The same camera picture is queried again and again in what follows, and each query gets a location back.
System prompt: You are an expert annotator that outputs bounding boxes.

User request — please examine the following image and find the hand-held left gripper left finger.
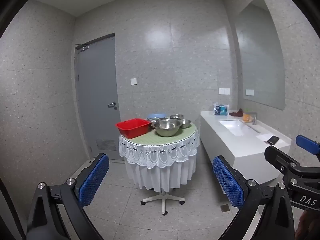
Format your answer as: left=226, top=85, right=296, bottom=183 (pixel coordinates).
left=26, top=152, right=110, bottom=240

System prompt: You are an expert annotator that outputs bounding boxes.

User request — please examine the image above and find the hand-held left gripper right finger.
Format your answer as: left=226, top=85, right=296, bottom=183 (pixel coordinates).
left=212, top=155, right=295, bottom=240

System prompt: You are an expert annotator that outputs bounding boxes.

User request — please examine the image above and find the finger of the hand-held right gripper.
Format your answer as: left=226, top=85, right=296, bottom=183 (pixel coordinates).
left=296, top=134, right=320, bottom=156
left=264, top=145, right=304, bottom=174

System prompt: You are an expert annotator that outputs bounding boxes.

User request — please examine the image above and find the red plastic basin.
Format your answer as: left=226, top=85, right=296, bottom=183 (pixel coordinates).
left=115, top=118, right=152, bottom=139

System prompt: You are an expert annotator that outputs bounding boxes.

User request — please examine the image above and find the large steel bowl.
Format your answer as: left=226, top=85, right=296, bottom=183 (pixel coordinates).
left=153, top=119, right=181, bottom=137

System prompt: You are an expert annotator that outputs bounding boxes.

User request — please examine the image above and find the white sink counter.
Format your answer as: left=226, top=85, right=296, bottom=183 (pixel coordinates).
left=200, top=110, right=292, bottom=184

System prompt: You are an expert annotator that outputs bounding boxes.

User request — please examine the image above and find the metal faucet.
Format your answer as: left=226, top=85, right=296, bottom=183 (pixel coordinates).
left=247, top=112, right=258, bottom=126

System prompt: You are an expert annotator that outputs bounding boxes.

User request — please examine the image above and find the white sink basin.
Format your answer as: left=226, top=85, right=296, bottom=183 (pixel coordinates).
left=219, top=120, right=262, bottom=137

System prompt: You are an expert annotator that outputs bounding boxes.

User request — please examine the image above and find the round table with lace cloth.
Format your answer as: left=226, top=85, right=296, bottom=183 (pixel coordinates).
left=118, top=127, right=200, bottom=191

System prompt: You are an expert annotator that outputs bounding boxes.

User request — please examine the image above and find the white swivel table base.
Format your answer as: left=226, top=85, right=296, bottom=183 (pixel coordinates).
left=140, top=188, right=186, bottom=215

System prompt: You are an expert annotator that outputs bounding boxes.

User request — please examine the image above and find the blue tissue pack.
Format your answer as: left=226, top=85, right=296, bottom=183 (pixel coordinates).
left=214, top=102, right=229, bottom=116

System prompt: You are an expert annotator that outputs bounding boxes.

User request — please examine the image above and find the grey door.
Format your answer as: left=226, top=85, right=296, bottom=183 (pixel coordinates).
left=74, top=32, right=125, bottom=161

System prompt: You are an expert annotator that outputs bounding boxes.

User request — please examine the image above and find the wall mirror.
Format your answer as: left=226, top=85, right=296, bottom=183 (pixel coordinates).
left=234, top=0, right=286, bottom=111

